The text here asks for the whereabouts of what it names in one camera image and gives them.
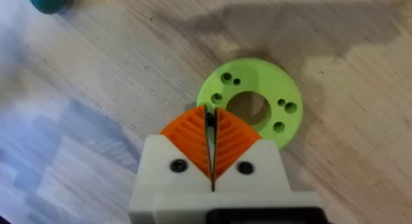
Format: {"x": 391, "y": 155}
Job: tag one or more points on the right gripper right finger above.
{"x": 244, "y": 153}

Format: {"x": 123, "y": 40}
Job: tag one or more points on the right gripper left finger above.
{"x": 180, "y": 153}

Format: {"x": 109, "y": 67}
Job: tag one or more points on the blue electric screwdriver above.
{"x": 48, "y": 1}

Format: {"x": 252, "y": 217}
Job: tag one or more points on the green disc with holes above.
{"x": 257, "y": 79}

